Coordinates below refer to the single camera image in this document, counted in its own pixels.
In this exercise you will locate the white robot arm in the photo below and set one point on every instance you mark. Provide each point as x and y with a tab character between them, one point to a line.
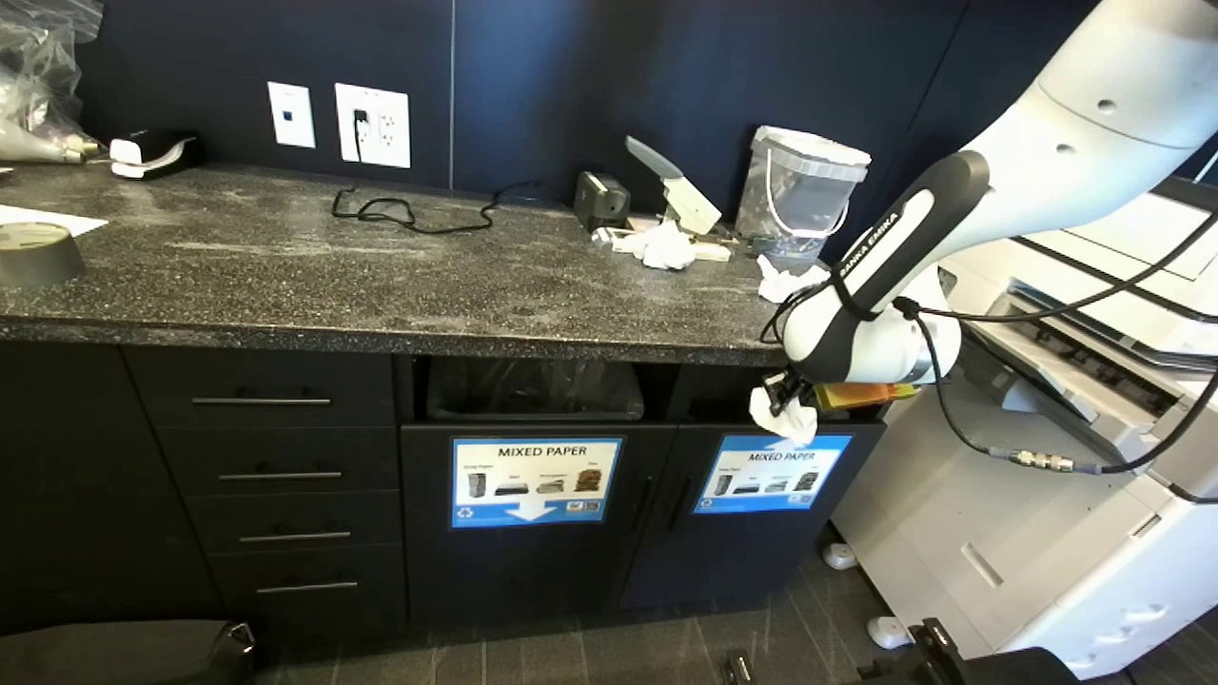
1091	114

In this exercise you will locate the dark grey round dish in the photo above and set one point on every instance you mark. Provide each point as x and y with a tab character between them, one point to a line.
39	252

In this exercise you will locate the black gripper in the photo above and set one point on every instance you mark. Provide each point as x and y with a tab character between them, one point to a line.
794	382

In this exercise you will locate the mixed paper sign up arrow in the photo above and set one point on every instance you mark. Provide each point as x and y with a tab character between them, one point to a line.
787	480

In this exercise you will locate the orange wrist camera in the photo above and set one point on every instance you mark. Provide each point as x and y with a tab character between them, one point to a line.
868	398

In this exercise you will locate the small white wall plate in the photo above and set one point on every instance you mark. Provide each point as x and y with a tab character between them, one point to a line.
291	114

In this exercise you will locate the mixed paper sign down arrow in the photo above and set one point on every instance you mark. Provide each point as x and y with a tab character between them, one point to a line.
534	499

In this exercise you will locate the black recycling bin lid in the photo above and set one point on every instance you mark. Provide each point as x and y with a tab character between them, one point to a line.
79	506

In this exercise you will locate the clear plastic bag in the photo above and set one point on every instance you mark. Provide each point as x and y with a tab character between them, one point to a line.
43	77

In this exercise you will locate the flat white paper sheet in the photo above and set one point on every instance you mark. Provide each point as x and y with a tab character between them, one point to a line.
79	222

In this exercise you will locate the clear plastic bucket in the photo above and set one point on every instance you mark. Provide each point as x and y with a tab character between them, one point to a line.
794	193

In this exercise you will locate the large white printer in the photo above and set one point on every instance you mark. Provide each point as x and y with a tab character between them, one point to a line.
1091	573

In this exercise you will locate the small black box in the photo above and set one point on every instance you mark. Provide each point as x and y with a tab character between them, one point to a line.
600	200

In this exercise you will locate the black rounded case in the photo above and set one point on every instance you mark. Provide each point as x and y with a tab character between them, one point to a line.
116	653

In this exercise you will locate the large white wall outlet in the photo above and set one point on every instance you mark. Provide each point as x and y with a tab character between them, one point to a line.
373	123

